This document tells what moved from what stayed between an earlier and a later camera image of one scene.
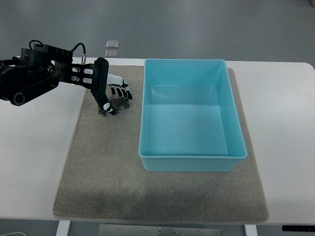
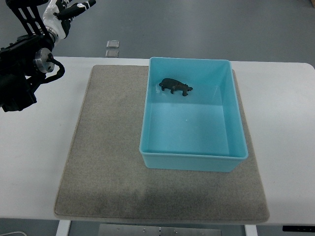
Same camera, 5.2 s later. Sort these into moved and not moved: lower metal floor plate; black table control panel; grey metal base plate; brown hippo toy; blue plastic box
Moved: brown hippo toy
Not moved: blue plastic box; black table control panel; grey metal base plate; lower metal floor plate
